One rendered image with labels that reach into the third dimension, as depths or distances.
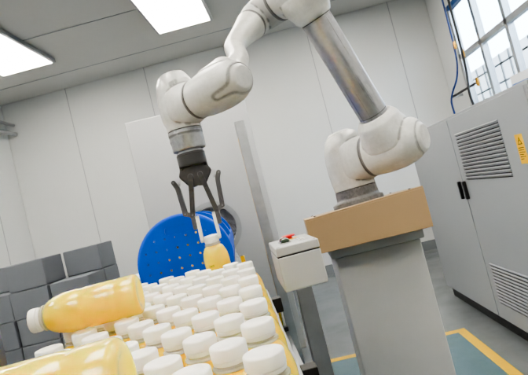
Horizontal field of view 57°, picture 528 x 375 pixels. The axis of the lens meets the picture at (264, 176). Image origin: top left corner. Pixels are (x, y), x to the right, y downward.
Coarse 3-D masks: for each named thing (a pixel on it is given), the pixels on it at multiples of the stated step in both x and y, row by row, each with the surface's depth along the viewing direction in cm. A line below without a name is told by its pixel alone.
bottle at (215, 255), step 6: (210, 246) 125; (216, 246) 124; (222, 246) 125; (204, 252) 125; (210, 252) 124; (216, 252) 123; (222, 252) 124; (204, 258) 125; (210, 258) 123; (216, 258) 123; (222, 258) 124; (228, 258) 125; (210, 264) 123; (216, 264) 123; (222, 264) 123
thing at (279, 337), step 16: (128, 336) 76; (224, 336) 60; (240, 336) 60; (272, 336) 55; (160, 352) 64; (176, 352) 59; (288, 352) 55; (224, 368) 48; (240, 368) 48; (288, 368) 44
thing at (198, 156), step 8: (192, 152) 123; (200, 152) 125; (184, 160) 124; (192, 160) 123; (200, 160) 124; (184, 168) 126; (192, 168) 126; (200, 168) 126; (208, 168) 126; (184, 176) 125; (208, 176) 126; (200, 184) 126
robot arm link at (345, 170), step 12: (336, 132) 178; (348, 132) 176; (336, 144) 175; (348, 144) 172; (324, 156) 181; (336, 156) 175; (348, 156) 172; (336, 168) 175; (348, 168) 172; (360, 168) 170; (336, 180) 176; (348, 180) 173; (360, 180) 173; (372, 180) 176; (336, 192) 178
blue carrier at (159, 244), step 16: (160, 224) 143; (176, 224) 143; (208, 224) 144; (224, 224) 184; (144, 240) 143; (160, 240) 143; (176, 240) 143; (192, 240) 143; (224, 240) 144; (144, 256) 142; (160, 256) 142; (176, 256) 143; (192, 256) 143; (144, 272) 142; (176, 272) 142
